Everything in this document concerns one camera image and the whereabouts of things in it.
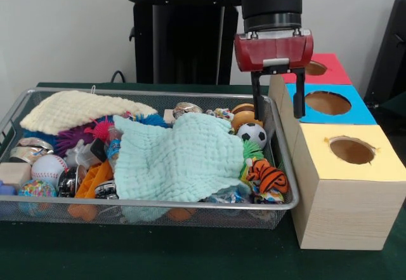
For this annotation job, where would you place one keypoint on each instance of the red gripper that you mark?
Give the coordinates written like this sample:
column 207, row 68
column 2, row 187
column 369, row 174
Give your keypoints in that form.
column 273, row 51

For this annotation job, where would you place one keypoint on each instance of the orange tiger striped toy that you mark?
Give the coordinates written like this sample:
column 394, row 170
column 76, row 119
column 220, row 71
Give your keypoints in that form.
column 269, row 177

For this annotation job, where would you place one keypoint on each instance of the wooden box with three holes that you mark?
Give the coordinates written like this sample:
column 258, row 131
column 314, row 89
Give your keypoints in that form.
column 342, row 197

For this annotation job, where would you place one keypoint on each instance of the clear mesh bin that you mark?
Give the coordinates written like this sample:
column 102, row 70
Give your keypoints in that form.
column 190, row 215

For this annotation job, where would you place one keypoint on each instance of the small soccer ball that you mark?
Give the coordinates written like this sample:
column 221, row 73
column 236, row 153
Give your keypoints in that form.
column 252, row 136

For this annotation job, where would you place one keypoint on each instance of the green spiky ball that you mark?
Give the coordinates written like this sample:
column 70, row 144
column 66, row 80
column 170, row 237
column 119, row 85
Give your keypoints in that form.
column 251, row 152

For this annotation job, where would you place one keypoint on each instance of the colourful crinkled packet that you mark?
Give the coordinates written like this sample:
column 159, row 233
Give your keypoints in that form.
column 269, row 197

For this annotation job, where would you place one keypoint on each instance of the mint green cloth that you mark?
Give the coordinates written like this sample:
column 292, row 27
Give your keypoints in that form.
column 177, row 159

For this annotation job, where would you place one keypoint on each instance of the cream yellow cloth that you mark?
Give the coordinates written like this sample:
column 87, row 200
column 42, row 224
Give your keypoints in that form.
column 76, row 110

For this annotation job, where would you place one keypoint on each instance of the orange plastic toy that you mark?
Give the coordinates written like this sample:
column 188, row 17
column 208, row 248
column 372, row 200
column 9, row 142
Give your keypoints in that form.
column 89, row 188

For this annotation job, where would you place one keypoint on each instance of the white baseball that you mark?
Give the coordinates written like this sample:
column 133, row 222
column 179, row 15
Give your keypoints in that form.
column 47, row 168

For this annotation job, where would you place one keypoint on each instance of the colourful speckled ball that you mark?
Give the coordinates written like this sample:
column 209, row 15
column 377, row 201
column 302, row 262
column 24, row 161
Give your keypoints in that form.
column 36, row 191

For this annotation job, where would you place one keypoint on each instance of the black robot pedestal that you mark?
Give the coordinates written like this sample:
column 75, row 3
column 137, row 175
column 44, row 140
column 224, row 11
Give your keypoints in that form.
column 184, row 45

